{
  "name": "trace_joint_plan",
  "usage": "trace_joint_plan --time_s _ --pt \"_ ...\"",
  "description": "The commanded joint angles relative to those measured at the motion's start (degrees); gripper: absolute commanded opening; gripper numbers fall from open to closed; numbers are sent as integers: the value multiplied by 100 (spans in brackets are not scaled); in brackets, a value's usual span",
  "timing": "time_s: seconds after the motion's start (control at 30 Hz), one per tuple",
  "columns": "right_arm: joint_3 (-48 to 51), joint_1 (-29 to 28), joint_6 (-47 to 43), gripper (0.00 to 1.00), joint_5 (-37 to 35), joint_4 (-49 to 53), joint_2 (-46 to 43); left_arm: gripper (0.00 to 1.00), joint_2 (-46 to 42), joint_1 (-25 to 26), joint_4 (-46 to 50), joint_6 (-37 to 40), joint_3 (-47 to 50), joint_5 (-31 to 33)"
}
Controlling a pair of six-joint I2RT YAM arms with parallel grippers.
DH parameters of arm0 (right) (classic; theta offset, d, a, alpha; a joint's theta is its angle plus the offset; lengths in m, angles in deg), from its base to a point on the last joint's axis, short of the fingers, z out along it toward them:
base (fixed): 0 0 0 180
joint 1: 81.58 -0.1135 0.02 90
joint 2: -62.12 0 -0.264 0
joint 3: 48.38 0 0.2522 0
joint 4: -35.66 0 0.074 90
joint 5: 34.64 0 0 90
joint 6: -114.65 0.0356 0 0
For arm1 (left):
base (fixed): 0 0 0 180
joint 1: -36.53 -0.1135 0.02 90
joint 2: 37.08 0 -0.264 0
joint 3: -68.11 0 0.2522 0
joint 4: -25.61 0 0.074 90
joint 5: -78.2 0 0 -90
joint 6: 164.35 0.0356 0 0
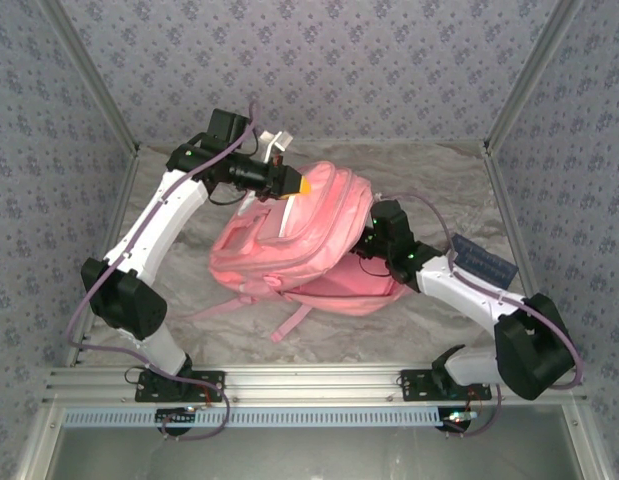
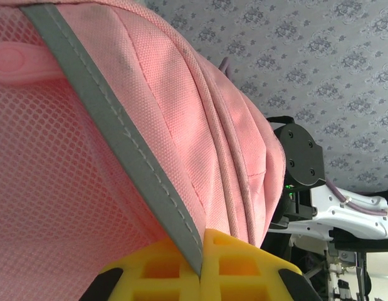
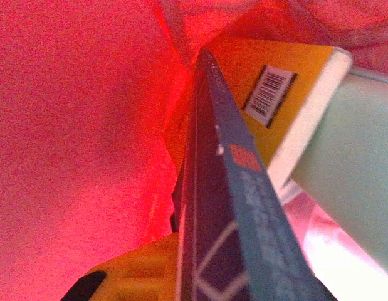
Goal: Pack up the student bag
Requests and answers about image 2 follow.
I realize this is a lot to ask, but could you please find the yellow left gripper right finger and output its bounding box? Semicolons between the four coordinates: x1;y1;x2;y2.
199;228;322;301

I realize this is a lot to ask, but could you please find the pink backpack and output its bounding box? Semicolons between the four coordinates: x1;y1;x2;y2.
0;0;288;301

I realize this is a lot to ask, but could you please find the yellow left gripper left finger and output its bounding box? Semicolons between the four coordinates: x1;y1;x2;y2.
79;236;202;301

